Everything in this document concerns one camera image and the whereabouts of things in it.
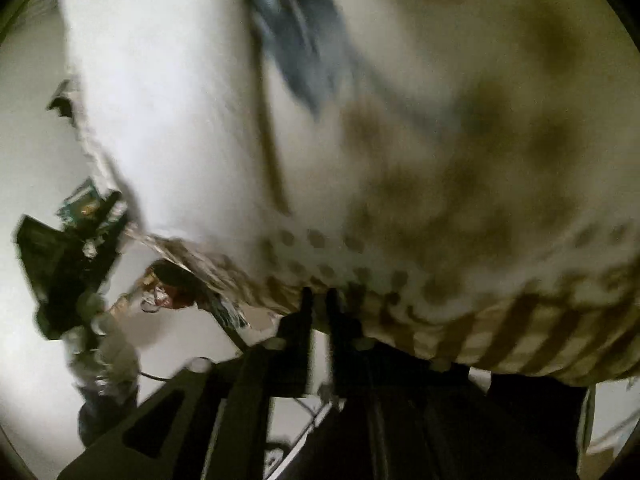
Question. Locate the white brown patterned small garment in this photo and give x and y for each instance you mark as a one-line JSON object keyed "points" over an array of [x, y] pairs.
{"points": [[200, 110]]}

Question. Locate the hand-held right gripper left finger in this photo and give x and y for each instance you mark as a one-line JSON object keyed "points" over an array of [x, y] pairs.
{"points": [[296, 340]]}

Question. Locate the dark reddish object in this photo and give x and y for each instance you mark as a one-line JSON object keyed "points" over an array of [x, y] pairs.
{"points": [[172, 285]]}

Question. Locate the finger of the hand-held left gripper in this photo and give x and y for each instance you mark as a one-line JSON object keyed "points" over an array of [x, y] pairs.
{"points": [[113, 225]]}

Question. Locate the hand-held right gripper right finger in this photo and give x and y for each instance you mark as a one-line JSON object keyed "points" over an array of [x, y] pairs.
{"points": [[345, 345]]}

